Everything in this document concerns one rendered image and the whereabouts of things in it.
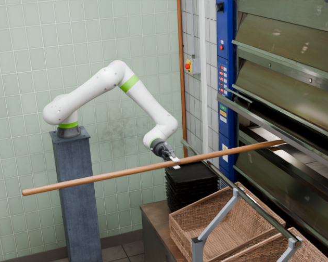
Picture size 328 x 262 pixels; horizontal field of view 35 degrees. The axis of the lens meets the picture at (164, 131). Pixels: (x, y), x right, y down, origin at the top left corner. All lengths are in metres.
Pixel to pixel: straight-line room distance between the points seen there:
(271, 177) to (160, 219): 0.86
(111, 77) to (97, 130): 1.12
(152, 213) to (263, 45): 1.39
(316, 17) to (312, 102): 0.39
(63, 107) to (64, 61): 0.79
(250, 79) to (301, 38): 0.55
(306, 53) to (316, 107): 0.25
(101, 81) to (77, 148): 0.55
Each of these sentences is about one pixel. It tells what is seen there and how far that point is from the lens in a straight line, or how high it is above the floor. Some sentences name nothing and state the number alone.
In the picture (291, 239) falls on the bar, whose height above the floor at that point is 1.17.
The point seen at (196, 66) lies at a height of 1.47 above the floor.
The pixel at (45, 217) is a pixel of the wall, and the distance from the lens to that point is 4.07.
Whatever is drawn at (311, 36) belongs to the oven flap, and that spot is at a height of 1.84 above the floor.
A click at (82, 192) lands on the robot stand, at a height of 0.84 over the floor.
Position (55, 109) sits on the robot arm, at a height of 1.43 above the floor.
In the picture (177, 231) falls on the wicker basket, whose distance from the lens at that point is 3.10.
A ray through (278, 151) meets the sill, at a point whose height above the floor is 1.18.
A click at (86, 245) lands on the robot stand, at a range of 3.50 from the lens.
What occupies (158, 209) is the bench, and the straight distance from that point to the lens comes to 3.58.
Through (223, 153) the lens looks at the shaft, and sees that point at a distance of 2.81.
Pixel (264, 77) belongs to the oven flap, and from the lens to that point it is 2.87.
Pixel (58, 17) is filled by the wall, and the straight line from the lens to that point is 3.65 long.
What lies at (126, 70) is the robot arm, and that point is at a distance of 2.98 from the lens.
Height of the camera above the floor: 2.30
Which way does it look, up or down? 20 degrees down
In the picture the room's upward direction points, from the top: 3 degrees counter-clockwise
